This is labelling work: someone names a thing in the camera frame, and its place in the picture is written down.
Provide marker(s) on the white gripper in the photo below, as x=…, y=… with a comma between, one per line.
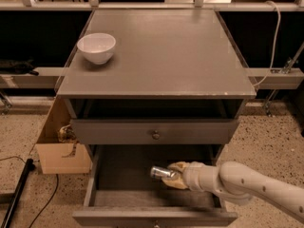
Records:
x=191, y=175

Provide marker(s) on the silver redbull can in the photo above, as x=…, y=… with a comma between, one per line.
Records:
x=161, y=173

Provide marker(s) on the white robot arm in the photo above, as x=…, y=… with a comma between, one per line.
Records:
x=236, y=183

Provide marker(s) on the round metal drawer knob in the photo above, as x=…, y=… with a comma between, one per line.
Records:
x=156, y=135

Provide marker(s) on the open grey middle drawer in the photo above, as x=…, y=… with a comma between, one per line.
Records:
x=121, y=193

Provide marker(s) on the grey wooden drawer cabinet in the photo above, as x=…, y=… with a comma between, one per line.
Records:
x=168, y=64

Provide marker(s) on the closed grey top drawer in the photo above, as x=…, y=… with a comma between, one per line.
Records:
x=182, y=131

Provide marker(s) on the crumpled brown paper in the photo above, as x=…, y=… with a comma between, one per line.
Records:
x=66, y=134

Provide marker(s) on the cardboard box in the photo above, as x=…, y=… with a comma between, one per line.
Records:
x=57, y=157

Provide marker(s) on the black metal bar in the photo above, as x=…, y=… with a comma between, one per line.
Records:
x=13, y=198

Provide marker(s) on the white ceramic bowl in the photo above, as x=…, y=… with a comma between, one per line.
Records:
x=97, y=48

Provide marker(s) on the black object on ledge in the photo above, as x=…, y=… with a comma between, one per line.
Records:
x=17, y=67

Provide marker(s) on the metal bracket clamp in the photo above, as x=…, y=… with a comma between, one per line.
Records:
x=285, y=70

